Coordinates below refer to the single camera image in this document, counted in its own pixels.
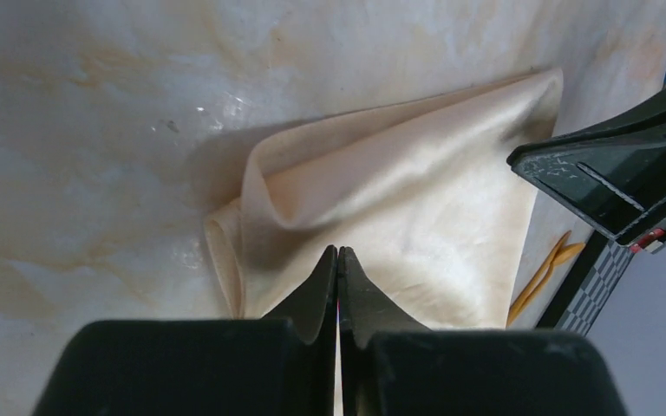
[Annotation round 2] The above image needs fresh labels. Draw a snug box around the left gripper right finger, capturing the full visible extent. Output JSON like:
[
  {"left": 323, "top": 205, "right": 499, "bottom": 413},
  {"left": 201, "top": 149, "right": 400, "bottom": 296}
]
[{"left": 338, "top": 247, "right": 626, "bottom": 415}]

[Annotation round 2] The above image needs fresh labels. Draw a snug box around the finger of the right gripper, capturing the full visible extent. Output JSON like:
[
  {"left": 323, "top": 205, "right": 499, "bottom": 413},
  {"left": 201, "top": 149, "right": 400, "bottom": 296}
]
[{"left": 506, "top": 88, "right": 666, "bottom": 252}]

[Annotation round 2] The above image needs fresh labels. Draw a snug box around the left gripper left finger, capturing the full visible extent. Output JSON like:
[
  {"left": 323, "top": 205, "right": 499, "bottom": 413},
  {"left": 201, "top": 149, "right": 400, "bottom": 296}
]
[{"left": 34, "top": 246, "right": 338, "bottom": 415}]

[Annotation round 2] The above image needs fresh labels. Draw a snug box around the peach cloth napkin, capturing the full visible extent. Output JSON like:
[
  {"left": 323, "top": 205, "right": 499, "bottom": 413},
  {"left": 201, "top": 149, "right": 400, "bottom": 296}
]
[{"left": 205, "top": 68, "right": 564, "bottom": 329}]

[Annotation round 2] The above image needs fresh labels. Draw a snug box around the orange plastic spoon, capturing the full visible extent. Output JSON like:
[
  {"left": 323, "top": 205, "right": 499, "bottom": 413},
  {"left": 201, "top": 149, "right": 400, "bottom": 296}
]
[{"left": 506, "top": 231, "right": 586, "bottom": 327}]

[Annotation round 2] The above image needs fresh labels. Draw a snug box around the black white checkerboard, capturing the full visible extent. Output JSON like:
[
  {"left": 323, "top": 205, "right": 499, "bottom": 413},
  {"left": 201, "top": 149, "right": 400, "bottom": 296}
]
[{"left": 536, "top": 231, "right": 634, "bottom": 335}]

